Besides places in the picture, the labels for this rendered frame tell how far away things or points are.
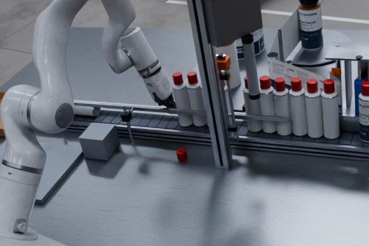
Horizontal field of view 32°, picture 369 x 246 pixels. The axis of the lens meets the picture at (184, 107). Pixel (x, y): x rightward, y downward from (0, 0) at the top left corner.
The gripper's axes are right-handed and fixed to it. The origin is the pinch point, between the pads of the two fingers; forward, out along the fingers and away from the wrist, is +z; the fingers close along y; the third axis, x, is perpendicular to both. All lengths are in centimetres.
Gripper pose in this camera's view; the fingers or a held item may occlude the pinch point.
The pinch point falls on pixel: (172, 107)
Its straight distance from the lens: 228.4
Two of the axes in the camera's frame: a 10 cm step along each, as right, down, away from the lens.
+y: 3.8, -5.3, 7.6
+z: 4.7, 8.1, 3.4
